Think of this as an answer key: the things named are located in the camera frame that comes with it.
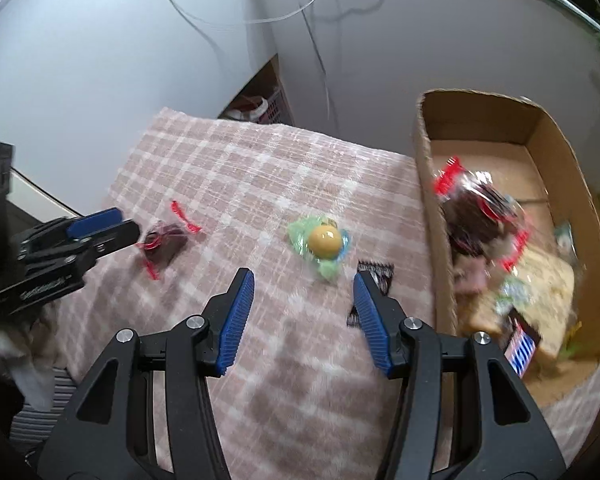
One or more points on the striped grey clothing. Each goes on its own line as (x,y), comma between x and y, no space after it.
(45,410)

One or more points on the chocolate cake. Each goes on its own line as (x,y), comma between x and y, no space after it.
(480,210)
(167,245)

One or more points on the yellow candy packet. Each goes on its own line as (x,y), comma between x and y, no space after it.
(572,337)

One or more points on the cardboard box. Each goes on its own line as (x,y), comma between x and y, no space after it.
(430,185)

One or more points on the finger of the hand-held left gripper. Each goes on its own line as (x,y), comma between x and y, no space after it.
(115,237)
(95,222)

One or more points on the person's left forearm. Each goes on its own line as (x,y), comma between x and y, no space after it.
(25,370)

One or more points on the pink plaid cloth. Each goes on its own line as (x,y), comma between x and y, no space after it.
(280,170)

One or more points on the green-wrapped candy with yellow ball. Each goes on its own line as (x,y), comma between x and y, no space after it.
(324,240)

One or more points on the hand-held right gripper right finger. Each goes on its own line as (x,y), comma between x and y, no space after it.
(372,320)

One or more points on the pale plastic basket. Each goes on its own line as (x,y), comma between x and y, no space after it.
(272,107)

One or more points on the green candy packet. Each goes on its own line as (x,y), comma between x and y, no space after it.
(512,295)

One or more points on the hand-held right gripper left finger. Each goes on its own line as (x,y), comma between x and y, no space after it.
(237,320)

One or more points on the brown chocolate bar blue label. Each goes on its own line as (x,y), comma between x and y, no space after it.
(522,347)

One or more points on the small black candy packet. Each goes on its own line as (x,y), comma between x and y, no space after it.
(380,275)

